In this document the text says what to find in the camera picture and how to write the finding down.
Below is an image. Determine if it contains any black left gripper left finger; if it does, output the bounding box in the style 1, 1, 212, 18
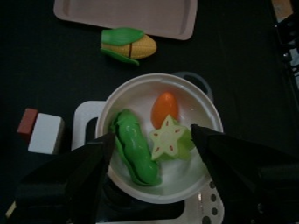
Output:
5, 131, 117, 224

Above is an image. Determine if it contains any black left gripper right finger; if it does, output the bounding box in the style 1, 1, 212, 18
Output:
190, 123, 299, 224

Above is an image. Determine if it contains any white toy pot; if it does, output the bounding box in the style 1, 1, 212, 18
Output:
95, 71, 224, 205

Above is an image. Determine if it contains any white and red wooden block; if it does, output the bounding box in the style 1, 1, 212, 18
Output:
16, 107, 67, 156

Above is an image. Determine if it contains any green toy pea pod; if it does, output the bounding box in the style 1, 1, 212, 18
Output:
108, 108, 163, 186

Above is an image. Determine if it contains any green toy star fruit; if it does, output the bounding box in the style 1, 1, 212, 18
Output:
148, 114, 196, 162

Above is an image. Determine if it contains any orange toy carrot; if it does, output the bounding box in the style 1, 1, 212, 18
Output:
151, 91, 182, 130

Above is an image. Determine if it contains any yellow toy corn cob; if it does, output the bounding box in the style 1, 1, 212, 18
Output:
99, 27, 158, 67

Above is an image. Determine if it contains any pink plastic tray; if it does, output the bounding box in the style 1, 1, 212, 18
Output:
52, 0, 199, 41

